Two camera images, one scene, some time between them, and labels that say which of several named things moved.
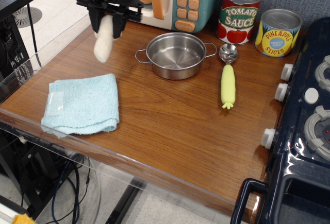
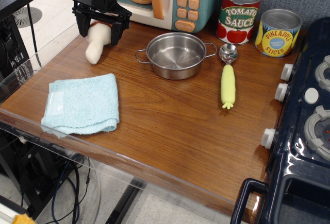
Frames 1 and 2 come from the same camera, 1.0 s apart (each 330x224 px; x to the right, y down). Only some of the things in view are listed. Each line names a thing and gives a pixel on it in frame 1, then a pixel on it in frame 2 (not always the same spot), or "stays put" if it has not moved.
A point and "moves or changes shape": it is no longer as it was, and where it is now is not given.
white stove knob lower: [267, 137] stays put
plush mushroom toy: [104, 38] moves or changes shape
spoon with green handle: [228, 53] stays put
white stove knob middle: [280, 92] stays put
